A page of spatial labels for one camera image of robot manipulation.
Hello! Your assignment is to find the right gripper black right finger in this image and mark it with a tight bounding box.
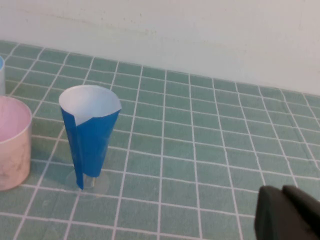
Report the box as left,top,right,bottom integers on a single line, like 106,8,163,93
282,184,320,240

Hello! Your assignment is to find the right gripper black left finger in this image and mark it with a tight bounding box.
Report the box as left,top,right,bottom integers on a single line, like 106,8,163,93
253,185,311,240

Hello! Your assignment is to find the pink plastic cup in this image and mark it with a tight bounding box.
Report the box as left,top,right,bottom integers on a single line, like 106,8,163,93
0,96,33,192

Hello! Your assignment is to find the light blue plastic cup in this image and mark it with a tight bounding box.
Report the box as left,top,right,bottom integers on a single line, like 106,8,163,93
0,56,6,97

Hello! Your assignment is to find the green grid mat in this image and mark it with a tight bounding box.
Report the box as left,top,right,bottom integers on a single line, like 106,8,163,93
0,39,320,240

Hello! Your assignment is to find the blue paper cone cup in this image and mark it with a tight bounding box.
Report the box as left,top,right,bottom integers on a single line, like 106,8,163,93
58,84,123,201

